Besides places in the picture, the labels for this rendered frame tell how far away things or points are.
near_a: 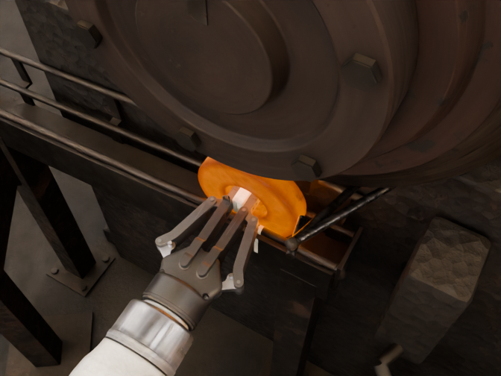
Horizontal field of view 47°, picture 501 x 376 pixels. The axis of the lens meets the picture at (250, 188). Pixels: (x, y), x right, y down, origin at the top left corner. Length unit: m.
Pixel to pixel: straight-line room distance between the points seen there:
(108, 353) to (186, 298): 0.10
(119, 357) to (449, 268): 0.38
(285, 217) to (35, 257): 1.04
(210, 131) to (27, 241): 1.25
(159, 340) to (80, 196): 1.13
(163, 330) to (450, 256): 0.34
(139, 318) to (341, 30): 0.42
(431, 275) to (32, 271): 1.19
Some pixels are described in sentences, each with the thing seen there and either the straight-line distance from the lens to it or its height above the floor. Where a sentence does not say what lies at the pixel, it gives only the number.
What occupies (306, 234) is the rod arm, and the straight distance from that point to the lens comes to 0.58.
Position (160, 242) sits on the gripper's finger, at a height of 0.77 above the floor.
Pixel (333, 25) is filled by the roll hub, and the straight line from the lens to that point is 0.36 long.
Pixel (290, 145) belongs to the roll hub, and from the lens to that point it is 0.46.
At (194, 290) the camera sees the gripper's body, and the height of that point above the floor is 0.78.
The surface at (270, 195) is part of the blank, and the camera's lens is 0.73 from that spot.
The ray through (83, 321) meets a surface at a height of 0.01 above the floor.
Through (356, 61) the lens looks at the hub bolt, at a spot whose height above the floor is 1.16.
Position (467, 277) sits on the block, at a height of 0.80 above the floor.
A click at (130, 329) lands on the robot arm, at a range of 0.66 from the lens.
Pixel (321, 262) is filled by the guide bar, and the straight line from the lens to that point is 0.78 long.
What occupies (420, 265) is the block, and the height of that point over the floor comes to 0.80.
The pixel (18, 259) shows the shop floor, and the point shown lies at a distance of 1.69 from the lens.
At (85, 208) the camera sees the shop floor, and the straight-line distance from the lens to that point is 1.72.
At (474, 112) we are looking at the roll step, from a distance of 0.46.
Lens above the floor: 1.40
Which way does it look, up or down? 56 degrees down
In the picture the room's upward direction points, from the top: straight up
